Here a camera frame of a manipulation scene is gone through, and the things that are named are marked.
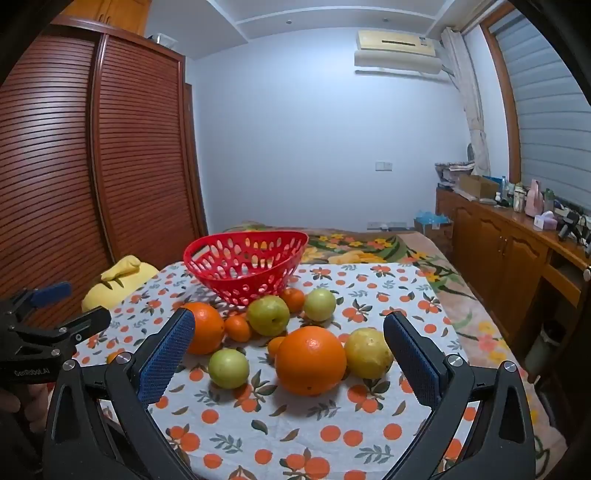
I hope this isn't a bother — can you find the person's left hand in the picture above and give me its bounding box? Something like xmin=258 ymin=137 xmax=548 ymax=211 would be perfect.
xmin=0 ymin=381 xmax=51 ymax=435

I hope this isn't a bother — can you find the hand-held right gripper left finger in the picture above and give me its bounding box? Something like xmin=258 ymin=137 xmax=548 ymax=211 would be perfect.
xmin=44 ymin=307 xmax=199 ymax=480

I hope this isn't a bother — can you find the medium orange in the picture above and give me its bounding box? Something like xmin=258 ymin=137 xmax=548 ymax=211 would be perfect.
xmin=179 ymin=302 xmax=226 ymax=355

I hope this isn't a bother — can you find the red plastic basket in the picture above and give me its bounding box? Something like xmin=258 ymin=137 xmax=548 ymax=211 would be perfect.
xmin=183 ymin=231 xmax=309 ymax=308

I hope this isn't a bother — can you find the grey window blind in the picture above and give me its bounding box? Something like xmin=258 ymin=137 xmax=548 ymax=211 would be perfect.
xmin=489 ymin=9 xmax=591 ymax=217

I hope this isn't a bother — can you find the grey trash bin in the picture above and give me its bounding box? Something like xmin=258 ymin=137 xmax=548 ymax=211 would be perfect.
xmin=524 ymin=318 xmax=568 ymax=384

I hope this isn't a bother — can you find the orange-print white tablecloth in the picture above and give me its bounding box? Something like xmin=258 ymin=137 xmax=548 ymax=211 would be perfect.
xmin=71 ymin=261 xmax=522 ymax=480

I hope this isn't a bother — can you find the large orange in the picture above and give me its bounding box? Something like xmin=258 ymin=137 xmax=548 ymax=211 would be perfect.
xmin=275 ymin=325 xmax=348 ymax=397

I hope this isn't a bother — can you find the green round fruit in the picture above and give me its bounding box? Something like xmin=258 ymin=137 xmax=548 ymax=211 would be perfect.
xmin=246 ymin=295 xmax=291 ymax=337
xmin=208 ymin=348 xmax=250 ymax=389
xmin=303 ymin=288 xmax=336 ymax=322

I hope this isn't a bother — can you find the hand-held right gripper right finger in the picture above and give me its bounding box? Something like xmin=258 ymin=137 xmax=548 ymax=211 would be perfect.
xmin=383 ymin=310 xmax=536 ymax=480

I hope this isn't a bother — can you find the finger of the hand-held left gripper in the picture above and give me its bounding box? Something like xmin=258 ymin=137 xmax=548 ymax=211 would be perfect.
xmin=0 ymin=281 xmax=73 ymax=326
xmin=7 ymin=307 xmax=112 ymax=358

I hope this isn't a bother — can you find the wall air conditioner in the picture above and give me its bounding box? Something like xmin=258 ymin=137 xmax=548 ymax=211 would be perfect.
xmin=354 ymin=29 xmax=441 ymax=75

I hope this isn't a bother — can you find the pink bottle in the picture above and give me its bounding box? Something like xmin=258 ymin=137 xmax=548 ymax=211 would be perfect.
xmin=526 ymin=179 xmax=546 ymax=217

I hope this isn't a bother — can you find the cardboard box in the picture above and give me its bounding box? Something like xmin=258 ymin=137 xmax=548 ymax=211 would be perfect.
xmin=457 ymin=173 xmax=500 ymax=199

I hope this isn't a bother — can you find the black device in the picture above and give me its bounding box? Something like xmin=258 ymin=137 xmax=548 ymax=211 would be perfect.
xmin=556 ymin=210 xmax=583 ymax=241

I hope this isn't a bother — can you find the wooden sideboard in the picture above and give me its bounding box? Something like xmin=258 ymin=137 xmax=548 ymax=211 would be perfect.
xmin=435 ymin=185 xmax=591 ymax=342

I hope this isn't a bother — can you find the yellow-green lemon fruit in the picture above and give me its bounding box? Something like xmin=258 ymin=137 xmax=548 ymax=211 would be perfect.
xmin=344 ymin=327 xmax=394 ymax=380

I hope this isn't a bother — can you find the yellow plush toy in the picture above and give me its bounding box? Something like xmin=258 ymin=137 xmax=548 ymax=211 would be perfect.
xmin=82 ymin=255 xmax=160 ymax=312

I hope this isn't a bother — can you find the box of blue bags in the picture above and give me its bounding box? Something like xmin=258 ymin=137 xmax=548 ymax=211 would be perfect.
xmin=413 ymin=210 xmax=455 ymax=250

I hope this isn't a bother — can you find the brown slatted wardrobe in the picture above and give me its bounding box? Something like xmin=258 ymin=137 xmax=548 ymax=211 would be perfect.
xmin=0 ymin=0 xmax=208 ymax=301

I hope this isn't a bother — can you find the floral blanket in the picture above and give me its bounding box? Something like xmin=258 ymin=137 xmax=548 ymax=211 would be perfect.
xmin=222 ymin=222 xmax=568 ymax=462

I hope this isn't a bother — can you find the stack of newspapers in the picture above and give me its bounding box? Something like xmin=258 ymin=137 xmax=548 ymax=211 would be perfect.
xmin=434 ymin=161 xmax=476 ymax=188

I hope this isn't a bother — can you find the white curtain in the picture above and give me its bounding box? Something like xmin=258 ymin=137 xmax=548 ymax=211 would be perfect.
xmin=441 ymin=27 xmax=491 ymax=176

